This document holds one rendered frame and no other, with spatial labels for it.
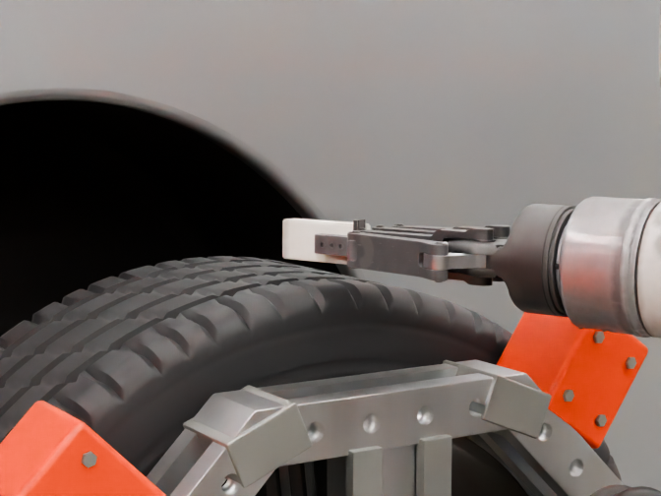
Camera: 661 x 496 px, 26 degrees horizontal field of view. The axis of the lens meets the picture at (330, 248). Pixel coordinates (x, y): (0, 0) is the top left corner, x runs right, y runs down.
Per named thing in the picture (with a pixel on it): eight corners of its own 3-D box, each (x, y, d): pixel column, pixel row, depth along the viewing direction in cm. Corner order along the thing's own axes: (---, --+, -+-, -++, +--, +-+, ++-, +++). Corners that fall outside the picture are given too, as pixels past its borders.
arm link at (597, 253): (681, 328, 97) (599, 319, 101) (686, 194, 96) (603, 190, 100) (630, 347, 90) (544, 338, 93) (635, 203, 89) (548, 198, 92)
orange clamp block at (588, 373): (535, 431, 114) (586, 334, 116) (602, 453, 108) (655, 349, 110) (478, 390, 111) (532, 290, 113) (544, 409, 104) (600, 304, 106)
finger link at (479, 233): (497, 283, 99) (488, 286, 98) (357, 272, 105) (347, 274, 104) (498, 227, 99) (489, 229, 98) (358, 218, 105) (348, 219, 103)
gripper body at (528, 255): (550, 325, 93) (426, 312, 98) (601, 309, 100) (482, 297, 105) (553, 210, 92) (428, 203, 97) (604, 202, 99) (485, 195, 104)
